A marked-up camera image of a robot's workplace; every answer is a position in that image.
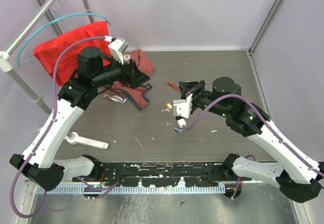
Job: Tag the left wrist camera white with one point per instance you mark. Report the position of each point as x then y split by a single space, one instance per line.
117 46

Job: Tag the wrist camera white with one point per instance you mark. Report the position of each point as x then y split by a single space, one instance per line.
181 109
117 46

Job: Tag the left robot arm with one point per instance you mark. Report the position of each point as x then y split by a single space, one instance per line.
94 70

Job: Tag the grey slotted cable duct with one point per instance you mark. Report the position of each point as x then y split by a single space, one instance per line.
179 189

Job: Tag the dusty red shirt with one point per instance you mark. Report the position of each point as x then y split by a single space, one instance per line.
135 91

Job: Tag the metal key organizer red handle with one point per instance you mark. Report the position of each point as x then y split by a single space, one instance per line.
173 86

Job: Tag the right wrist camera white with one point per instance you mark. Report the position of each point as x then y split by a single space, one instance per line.
181 109

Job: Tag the aluminium frame post right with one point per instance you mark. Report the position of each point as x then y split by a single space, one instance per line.
268 19

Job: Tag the blue tag key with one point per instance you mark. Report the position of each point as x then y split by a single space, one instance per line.
179 130

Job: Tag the yellow tag key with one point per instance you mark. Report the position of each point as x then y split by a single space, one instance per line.
168 107

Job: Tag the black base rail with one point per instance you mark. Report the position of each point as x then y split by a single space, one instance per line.
162 174

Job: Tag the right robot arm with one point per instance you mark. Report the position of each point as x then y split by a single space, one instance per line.
295 174

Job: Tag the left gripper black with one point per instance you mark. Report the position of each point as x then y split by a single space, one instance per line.
140 78

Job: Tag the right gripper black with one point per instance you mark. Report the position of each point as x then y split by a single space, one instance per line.
190 87

